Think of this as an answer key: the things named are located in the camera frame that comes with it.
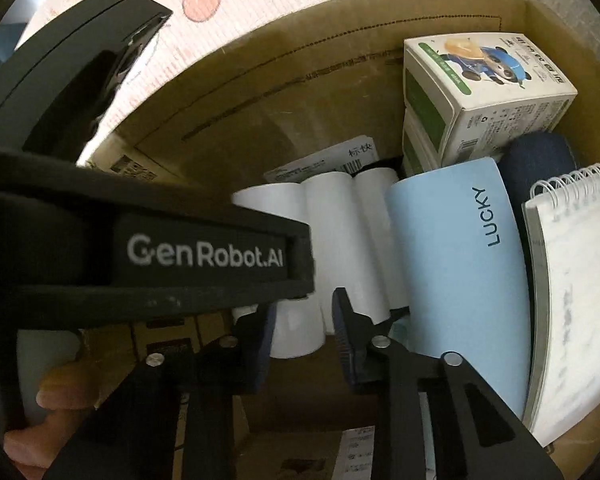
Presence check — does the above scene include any white paper roll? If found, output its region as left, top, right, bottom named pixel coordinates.
left=353, top=167, right=410, bottom=310
left=302, top=171, right=389, bottom=335
left=230, top=182, right=327, bottom=360

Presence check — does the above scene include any person's left hand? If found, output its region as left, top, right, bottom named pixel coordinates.
left=3, top=358, right=100, bottom=479

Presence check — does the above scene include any light blue LUCKY notebook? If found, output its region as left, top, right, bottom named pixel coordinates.
left=386, top=157, right=532, bottom=415

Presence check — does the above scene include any brown cardboard box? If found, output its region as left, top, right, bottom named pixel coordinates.
left=78, top=0, right=600, bottom=480

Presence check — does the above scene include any white spiral notepad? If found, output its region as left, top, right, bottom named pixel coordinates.
left=522, top=164, right=600, bottom=446

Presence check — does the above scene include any dark blue round pouch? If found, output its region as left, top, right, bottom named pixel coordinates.
left=498, top=131, right=577, bottom=210

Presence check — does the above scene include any white barcode label packet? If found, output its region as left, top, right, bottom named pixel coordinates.
left=263, top=136, right=379, bottom=183

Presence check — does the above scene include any white green cartoon carton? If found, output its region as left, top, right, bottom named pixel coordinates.
left=403, top=32, right=578, bottom=168

